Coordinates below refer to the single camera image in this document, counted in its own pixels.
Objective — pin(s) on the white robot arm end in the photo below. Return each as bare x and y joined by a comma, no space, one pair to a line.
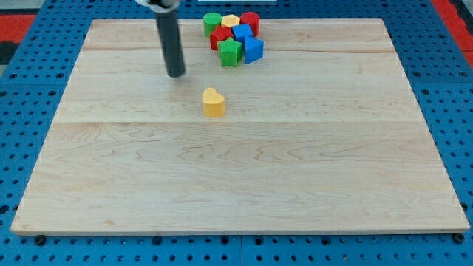
160,6

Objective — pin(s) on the yellow heart block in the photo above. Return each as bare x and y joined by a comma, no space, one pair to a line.
213,103

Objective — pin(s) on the green star block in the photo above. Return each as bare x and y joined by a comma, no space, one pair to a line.
229,52

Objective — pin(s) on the light wooden board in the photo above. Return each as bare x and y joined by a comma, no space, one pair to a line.
322,135

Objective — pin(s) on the blue triangle block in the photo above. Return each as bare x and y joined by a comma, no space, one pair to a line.
254,49

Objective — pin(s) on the red hexagon block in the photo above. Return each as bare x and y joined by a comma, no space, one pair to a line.
219,34

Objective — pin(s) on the blue cube block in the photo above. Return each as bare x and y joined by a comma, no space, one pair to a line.
241,31

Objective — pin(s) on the yellow pentagon block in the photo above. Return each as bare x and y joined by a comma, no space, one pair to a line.
230,20

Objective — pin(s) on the green cylinder block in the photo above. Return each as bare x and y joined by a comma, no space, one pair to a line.
210,22

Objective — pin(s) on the red cylinder block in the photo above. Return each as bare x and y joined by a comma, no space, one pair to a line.
252,19

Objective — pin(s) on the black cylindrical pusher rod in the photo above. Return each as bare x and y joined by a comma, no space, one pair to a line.
169,34

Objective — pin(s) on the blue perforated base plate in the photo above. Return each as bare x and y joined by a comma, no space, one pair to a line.
36,75

